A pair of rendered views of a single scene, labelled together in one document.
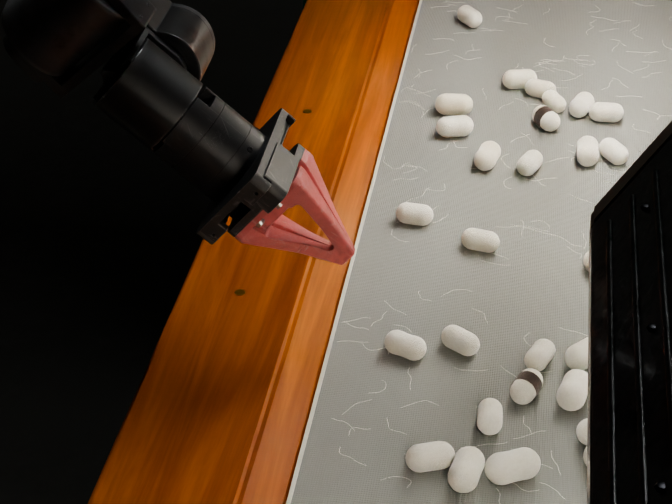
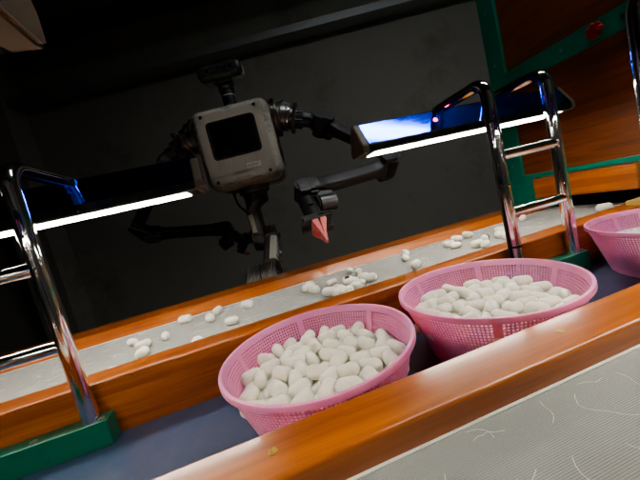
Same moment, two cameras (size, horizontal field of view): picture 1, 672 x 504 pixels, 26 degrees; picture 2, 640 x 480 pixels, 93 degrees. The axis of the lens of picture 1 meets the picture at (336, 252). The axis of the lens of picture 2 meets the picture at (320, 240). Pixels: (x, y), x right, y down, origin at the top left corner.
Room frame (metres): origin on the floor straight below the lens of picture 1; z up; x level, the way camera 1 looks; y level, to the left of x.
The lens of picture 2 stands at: (0.52, -0.84, 0.95)
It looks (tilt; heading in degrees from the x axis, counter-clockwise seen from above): 6 degrees down; 69
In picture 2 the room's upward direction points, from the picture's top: 14 degrees counter-clockwise
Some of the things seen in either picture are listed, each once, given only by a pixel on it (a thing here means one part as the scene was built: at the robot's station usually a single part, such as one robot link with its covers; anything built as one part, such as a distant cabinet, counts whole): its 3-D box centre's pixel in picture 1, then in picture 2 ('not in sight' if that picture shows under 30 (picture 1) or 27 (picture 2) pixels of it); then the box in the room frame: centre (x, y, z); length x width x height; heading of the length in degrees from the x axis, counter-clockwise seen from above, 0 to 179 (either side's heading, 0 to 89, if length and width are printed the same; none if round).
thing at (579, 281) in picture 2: not in sight; (489, 310); (0.90, -0.49, 0.72); 0.27 x 0.27 x 0.10
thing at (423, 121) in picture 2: not in sight; (465, 118); (1.21, -0.25, 1.08); 0.62 x 0.08 x 0.07; 171
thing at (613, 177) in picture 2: not in sight; (584, 181); (1.66, -0.26, 0.83); 0.30 x 0.06 x 0.07; 81
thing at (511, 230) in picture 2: not in sight; (502, 183); (1.20, -0.33, 0.90); 0.20 x 0.19 x 0.45; 171
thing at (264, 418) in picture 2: not in sight; (324, 372); (0.63, -0.45, 0.72); 0.27 x 0.27 x 0.10
